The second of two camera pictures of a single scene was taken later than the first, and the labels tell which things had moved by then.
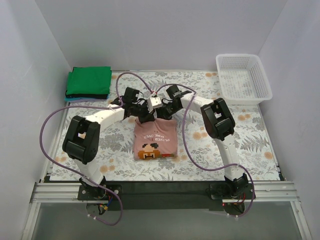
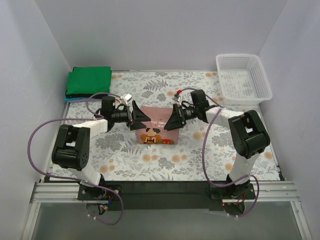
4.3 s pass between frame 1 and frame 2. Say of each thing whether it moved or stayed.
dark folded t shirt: stayed
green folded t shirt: stayed
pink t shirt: moved
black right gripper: moved
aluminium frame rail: stayed
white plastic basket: stayed
